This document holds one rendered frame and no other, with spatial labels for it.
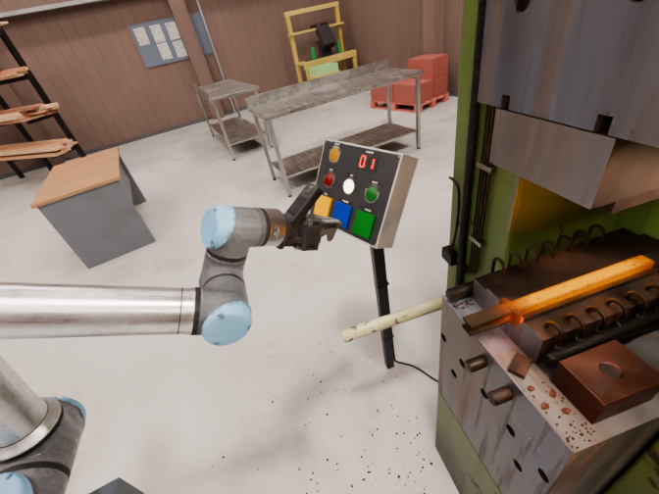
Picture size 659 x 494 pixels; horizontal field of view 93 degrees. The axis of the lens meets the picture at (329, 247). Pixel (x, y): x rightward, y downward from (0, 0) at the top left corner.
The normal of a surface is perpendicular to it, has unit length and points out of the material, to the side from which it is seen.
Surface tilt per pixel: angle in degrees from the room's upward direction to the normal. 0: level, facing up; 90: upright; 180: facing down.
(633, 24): 90
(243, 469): 0
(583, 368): 0
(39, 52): 90
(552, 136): 90
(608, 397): 0
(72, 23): 90
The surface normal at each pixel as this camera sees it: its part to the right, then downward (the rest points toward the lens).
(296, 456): -0.18, -0.79
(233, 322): 0.41, 0.52
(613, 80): -0.95, 0.30
